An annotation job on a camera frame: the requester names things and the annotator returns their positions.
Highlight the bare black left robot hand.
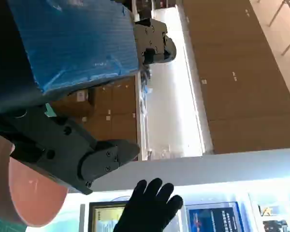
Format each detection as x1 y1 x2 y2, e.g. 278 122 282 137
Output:
0 0 177 195

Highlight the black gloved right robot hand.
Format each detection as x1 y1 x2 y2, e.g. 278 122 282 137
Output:
113 178 184 232

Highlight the pink bowl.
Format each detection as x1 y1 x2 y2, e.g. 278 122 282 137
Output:
0 135 69 228

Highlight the framed display screen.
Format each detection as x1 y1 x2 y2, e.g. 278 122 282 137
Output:
88 202 129 232

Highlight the blue poster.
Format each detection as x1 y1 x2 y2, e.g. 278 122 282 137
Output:
185 202 245 232

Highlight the brown cardboard box stack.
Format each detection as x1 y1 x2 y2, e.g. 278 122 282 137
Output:
183 0 290 154
50 74 139 146

